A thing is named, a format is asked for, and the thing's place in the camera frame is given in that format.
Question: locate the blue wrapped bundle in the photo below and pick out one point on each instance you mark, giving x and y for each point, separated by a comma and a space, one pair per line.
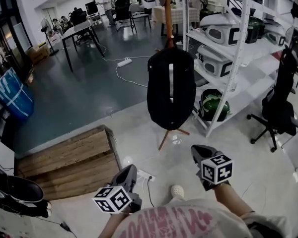
13, 95

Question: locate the person's left forearm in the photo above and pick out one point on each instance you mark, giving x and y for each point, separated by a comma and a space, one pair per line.
108, 225

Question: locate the white power strip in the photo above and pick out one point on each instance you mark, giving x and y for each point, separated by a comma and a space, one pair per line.
124, 62

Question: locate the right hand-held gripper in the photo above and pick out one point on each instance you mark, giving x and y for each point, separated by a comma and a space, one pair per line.
213, 167

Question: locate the dark green case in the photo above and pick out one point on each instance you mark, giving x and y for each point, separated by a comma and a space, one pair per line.
254, 30

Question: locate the white desk with black legs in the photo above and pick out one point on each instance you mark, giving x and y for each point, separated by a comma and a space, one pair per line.
78, 35

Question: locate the wooden pallet platform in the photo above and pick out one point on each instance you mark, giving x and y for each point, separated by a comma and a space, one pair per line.
69, 157

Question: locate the cardboard box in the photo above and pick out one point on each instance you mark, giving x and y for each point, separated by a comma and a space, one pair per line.
38, 53

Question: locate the white and black carrier case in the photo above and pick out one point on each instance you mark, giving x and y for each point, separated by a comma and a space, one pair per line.
218, 30
213, 63
275, 35

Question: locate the brown wooden coat rack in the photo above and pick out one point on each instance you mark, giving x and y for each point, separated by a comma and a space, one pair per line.
168, 16

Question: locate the person's right forearm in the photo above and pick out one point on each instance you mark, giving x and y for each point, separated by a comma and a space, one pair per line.
229, 198

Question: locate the person's white shoe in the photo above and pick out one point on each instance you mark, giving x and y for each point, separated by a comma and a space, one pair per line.
177, 192

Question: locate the black standing fan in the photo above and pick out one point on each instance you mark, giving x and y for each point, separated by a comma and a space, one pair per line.
46, 31

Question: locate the white floor socket strip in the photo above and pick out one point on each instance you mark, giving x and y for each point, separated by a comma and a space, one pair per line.
145, 175

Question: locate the black mesh office chair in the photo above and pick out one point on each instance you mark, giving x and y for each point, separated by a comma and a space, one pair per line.
78, 18

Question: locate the person's white printed shirt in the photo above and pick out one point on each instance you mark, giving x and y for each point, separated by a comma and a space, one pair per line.
188, 222

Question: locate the white metal shelving unit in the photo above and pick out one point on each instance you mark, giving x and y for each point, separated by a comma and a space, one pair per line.
241, 58

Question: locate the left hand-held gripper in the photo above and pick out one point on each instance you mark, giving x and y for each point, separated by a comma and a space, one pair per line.
119, 195

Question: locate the grey office chair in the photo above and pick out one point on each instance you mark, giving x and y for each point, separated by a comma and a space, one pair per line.
137, 14

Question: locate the table with checked cloth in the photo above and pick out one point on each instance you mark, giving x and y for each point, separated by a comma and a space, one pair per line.
175, 14

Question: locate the black backpack bag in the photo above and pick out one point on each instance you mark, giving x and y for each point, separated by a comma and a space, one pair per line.
161, 93

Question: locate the green and white helmet case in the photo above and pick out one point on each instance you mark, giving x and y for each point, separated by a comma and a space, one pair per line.
212, 105

